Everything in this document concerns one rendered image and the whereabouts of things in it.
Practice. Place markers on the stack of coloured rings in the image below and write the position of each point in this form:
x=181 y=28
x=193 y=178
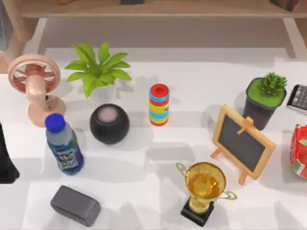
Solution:
x=159 y=105

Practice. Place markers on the black round speaker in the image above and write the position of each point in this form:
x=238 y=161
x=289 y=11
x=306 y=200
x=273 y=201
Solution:
x=109 y=124

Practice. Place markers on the wooden framed blackboard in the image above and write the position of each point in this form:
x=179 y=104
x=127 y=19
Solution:
x=242 y=141

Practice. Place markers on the gold trophy on black base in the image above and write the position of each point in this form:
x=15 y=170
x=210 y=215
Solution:
x=204 y=184

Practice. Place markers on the pale wooden shelf unit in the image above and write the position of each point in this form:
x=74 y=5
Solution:
x=153 y=12

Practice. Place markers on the grey rounded box speaker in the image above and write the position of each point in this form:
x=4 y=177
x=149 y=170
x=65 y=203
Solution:
x=74 y=206

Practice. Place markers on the leafy plant in white pot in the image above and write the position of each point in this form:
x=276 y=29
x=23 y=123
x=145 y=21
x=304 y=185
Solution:
x=96 y=69

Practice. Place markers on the blue bottle with blue cap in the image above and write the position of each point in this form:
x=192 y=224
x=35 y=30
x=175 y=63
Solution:
x=64 y=146

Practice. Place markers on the red snack bag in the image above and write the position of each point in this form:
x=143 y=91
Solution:
x=298 y=151

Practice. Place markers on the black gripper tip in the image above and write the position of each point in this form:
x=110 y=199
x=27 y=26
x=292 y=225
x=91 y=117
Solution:
x=6 y=160

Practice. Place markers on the succulent in black pot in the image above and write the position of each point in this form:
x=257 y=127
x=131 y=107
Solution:
x=263 y=103

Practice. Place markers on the black calculator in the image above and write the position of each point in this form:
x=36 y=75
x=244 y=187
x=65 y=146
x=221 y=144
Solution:
x=298 y=97

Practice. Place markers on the pink desk fan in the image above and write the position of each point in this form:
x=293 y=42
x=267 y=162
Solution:
x=36 y=86

